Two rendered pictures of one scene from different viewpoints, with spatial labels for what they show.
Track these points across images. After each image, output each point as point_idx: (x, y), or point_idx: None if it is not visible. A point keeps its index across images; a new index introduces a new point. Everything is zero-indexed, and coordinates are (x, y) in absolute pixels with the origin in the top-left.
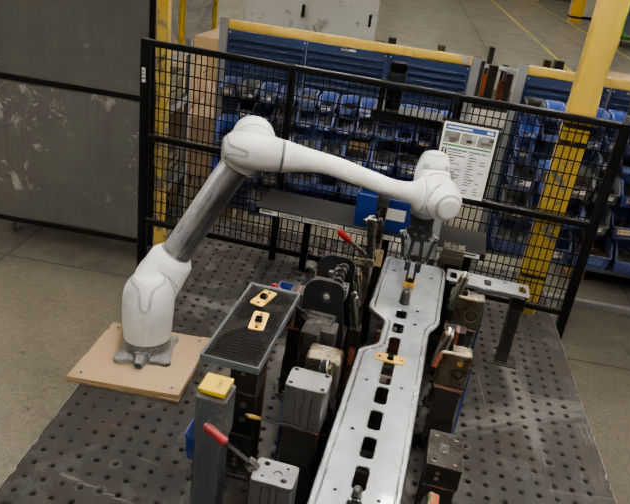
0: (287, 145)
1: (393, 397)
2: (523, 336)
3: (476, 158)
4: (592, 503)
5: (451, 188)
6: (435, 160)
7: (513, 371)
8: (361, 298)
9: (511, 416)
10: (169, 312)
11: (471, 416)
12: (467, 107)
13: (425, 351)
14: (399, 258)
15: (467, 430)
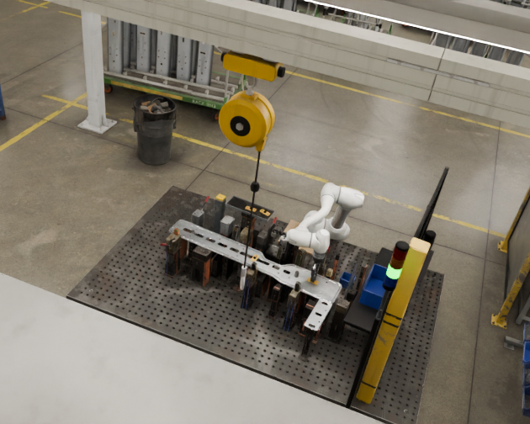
0: (325, 195)
1: (232, 251)
2: (329, 378)
3: None
4: (207, 341)
5: (293, 231)
6: (317, 231)
7: (295, 356)
8: (297, 262)
9: (261, 338)
10: (307, 227)
11: (262, 324)
12: None
13: (259, 270)
14: (417, 351)
15: (254, 319)
